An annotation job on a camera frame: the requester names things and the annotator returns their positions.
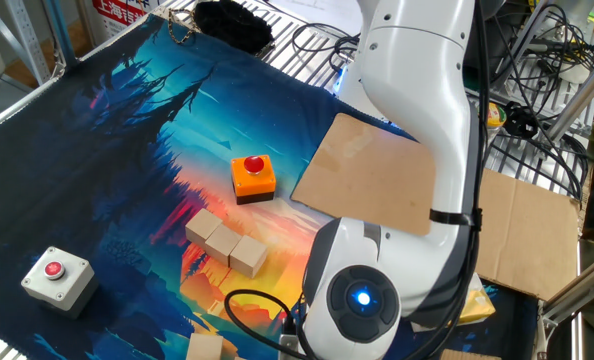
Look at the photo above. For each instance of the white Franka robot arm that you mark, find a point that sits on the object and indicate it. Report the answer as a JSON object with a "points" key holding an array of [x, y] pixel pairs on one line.
{"points": [[417, 100]]}

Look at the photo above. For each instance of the orange emergency stop button box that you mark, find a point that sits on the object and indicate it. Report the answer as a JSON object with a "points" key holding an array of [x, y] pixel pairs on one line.
{"points": [[252, 182]]}

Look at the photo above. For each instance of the flat brown cardboard sheet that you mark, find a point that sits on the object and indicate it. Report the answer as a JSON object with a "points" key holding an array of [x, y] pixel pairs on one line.
{"points": [[367, 170]]}

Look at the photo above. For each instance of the metal wrist mounting plate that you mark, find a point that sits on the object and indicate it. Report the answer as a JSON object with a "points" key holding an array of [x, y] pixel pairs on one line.
{"points": [[288, 347]]}

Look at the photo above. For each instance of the black fuzzy bag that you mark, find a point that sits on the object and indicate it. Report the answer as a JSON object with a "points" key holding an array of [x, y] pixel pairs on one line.
{"points": [[232, 25]]}

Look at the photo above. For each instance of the colourful forest print mat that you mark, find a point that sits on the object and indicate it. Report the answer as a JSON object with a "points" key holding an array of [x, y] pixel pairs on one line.
{"points": [[102, 150]]}

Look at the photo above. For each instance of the green cutting mat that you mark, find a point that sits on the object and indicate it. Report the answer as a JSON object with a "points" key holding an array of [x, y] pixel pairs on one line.
{"points": [[473, 82]]}

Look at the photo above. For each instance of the gold tissue pack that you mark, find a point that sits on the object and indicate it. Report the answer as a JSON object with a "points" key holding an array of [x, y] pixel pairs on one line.
{"points": [[479, 307]]}

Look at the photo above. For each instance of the red white printed sign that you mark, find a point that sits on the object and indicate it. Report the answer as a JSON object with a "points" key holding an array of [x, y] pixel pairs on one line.
{"points": [[119, 12]]}

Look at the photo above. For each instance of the open cardboard box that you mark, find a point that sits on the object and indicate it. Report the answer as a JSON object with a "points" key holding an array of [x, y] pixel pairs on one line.
{"points": [[469, 355]]}

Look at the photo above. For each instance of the grey box with red button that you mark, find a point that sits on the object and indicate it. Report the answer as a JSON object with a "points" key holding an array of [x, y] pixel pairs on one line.
{"points": [[59, 280]]}

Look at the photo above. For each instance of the slanted aluminium profile bar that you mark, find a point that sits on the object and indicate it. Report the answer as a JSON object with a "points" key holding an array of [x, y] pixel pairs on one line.
{"points": [[582, 97], [577, 292]]}

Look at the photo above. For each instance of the perforated grey shelf upright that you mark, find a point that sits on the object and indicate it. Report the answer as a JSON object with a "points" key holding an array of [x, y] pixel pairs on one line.
{"points": [[27, 40]]}

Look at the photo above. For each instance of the grey steel post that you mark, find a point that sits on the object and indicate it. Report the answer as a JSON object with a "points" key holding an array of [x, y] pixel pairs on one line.
{"points": [[59, 30]]}

